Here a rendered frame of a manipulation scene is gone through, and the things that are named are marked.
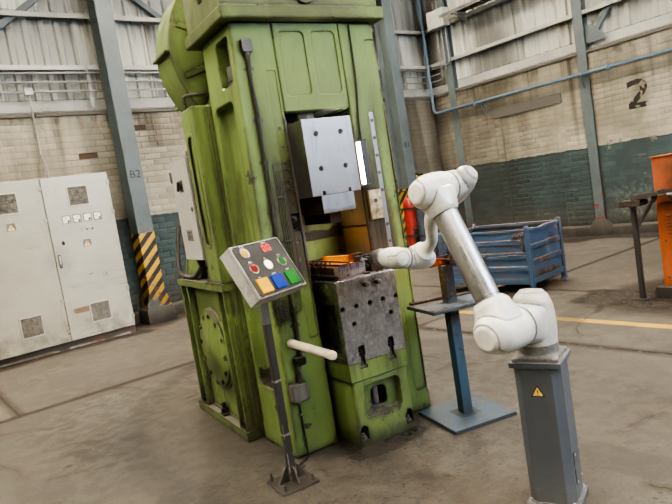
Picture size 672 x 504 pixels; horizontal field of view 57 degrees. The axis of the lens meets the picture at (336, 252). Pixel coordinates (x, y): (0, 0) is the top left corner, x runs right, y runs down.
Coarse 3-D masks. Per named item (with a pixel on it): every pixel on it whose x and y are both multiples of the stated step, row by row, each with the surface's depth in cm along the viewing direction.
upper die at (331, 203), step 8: (344, 192) 326; (352, 192) 328; (304, 200) 336; (312, 200) 328; (320, 200) 320; (328, 200) 321; (336, 200) 323; (344, 200) 326; (352, 200) 328; (304, 208) 337; (312, 208) 329; (320, 208) 322; (328, 208) 321; (336, 208) 323; (344, 208) 326; (352, 208) 328
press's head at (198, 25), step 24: (192, 0) 333; (216, 0) 306; (240, 0) 307; (264, 0) 314; (288, 0) 321; (312, 0) 328; (336, 0) 335; (360, 0) 343; (192, 24) 340; (216, 24) 310; (192, 48) 347
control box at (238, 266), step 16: (272, 240) 299; (224, 256) 278; (240, 256) 277; (256, 256) 284; (272, 256) 292; (288, 256) 300; (240, 272) 274; (256, 272) 278; (272, 272) 285; (240, 288) 276; (256, 288) 272; (288, 288) 286; (256, 304) 273
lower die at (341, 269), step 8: (328, 264) 335; (336, 264) 329; (344, 264) 326; (352, 264) 328; (360, 264) 331; (312, 272) 343; (320, 272) 335; (328, 272) 327; (336, 272) 323; (344, 272) 326; (352, 272) 328; (360, 272) 331
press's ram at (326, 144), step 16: (288, 128) 325; (304, 128) 314; (320, 128) 318; (336, 128) 323; (304, 144) 314; (320, 144) 318; (336, 144) 323; (352, 144) 328; (304, 160) 317; (320, 160) 318; (336, 160) 323; (352, 160) 328; (304, 176) 320; (320, 176) 318; (336, 176) 323; (352, 176) 328; (304, 192) 323; (320, 192) 318; (336, 192) 323
